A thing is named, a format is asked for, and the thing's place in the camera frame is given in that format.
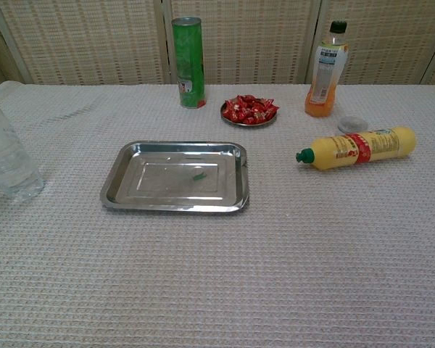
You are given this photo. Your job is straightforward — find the rectangular stainless steel tray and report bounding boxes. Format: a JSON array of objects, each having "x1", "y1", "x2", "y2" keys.
[{"x1": 99, "y1": 140, "x2": 251, "y2": 214}]

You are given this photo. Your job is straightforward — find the green chips can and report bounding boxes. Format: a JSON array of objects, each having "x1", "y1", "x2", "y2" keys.
[{"x1": 171, "y1": 16, "x2": 207, "y2": 109}]

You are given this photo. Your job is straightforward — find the small round metal dish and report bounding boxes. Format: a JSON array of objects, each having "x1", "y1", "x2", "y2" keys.
[{"x1": 220, "y1": 99, "x2": 279, "y2": 128}]

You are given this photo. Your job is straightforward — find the transparent plastic water bottle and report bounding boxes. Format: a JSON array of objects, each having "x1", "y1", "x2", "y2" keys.
[{"x1": 0, "y1": 94, "x2": 46, "y2": 203}]

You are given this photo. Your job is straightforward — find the plate of red candies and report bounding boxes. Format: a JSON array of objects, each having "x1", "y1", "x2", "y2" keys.
[{"x1": 221, "y1": 94, "x2": 279, "y2": 124}]

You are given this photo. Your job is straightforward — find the orange juice bottle black cap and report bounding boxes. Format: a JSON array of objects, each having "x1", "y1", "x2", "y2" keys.
[{"x1": 304, "y1": 20, "x2": 350, "y2": 119}]

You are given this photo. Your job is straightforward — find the white waffle weave tablecloth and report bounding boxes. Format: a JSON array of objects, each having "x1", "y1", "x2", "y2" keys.
[{"x1": 0, "y1": 80, "x2": 435, "y2": 348}]

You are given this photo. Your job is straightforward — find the yellow bottle green cap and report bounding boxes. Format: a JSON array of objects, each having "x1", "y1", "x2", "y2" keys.
[{"x1": 295, "y1": 125, "x2": 418, "y2": 172}]

